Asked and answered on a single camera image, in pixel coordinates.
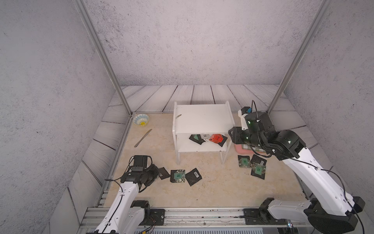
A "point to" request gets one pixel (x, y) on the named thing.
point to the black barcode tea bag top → (193, 176)
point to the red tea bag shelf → (216, 138)
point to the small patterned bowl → (141, 119)
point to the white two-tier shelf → (202, 128)
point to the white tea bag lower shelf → (205, 137)
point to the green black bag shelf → (197, 138)
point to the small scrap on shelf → (178, 115)
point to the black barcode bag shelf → (163, 173)
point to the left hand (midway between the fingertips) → (162, 171)
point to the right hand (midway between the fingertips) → (233, 131)
